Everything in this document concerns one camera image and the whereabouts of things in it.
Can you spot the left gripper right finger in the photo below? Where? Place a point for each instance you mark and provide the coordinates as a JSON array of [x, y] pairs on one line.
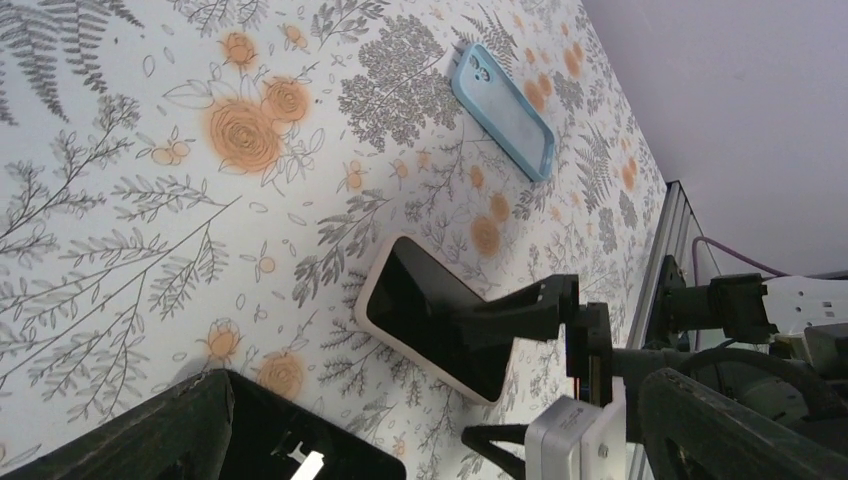
[[692, 432]]

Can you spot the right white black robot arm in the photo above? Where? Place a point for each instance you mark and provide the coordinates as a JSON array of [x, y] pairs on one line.
[[806, 393]]

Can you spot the phone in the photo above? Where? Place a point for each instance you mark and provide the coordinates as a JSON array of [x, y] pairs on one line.
[[406, 302]]

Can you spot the aluminium mounting rail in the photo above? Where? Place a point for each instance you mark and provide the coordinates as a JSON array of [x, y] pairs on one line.
[[670, 263]]

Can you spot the light blue phone case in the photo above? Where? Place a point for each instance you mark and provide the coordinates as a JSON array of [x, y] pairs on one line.
[[487, 92]]

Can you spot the floral patterned table mat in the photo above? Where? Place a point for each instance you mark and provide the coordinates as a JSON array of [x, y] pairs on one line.
[[190, 185]]

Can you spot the black smartphone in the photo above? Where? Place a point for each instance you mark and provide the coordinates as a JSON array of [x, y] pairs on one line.
[[271, 437]]

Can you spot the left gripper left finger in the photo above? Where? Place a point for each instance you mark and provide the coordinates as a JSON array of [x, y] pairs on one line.
[[181, 433]]

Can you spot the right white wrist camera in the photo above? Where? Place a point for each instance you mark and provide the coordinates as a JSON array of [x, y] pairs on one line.
[[573, 439]]

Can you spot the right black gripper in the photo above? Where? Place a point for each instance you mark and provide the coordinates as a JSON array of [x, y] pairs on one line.
[[543, 311]]

